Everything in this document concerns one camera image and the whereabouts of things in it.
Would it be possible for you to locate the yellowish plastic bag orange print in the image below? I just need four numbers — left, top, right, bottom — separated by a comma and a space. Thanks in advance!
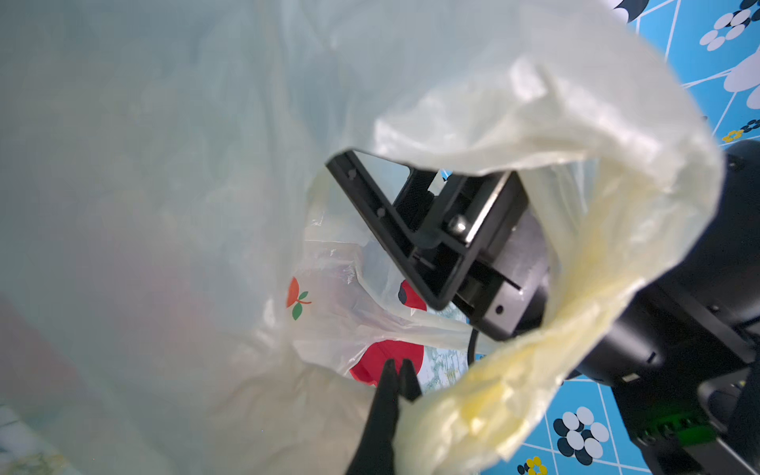
1, 1, 724, 474

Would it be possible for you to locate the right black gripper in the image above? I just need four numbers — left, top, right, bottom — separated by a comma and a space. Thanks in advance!
327, 152, 549, 342

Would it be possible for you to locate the red flower-shaped plate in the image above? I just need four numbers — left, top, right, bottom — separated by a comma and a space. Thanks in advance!
350, 280, 428, 386

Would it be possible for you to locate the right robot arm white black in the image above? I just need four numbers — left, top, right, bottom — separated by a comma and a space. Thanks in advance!
328, 140, 759, 474

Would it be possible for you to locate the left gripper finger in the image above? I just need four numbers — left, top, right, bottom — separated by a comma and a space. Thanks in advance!
346, 359, 422, 475

